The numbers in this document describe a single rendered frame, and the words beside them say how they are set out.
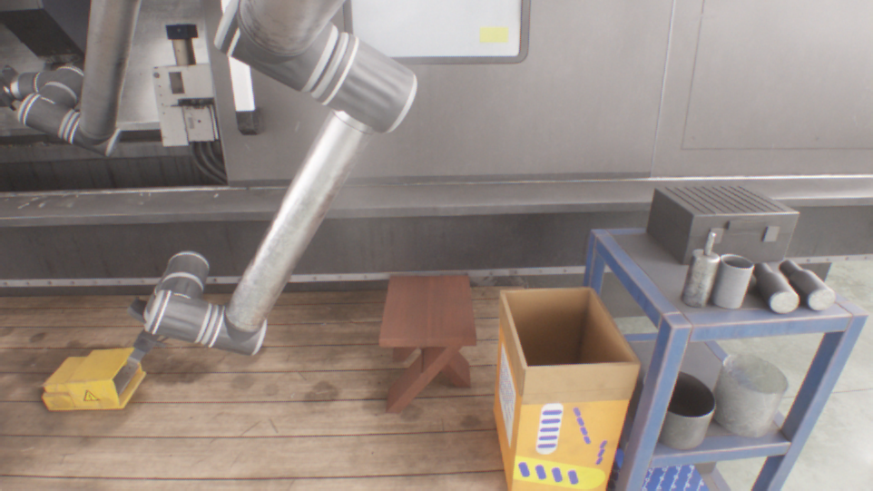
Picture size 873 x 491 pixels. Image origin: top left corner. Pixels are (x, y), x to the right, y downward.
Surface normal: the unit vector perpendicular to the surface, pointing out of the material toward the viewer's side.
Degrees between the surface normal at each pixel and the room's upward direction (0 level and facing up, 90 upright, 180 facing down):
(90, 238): 90
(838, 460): 0
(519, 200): 31
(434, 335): 0
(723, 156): 86
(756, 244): 90
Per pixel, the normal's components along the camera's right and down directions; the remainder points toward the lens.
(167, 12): 0.03, -0.37
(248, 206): 0.02, -0.58
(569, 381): 0.03, 0.40
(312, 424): -0.01, -0.91
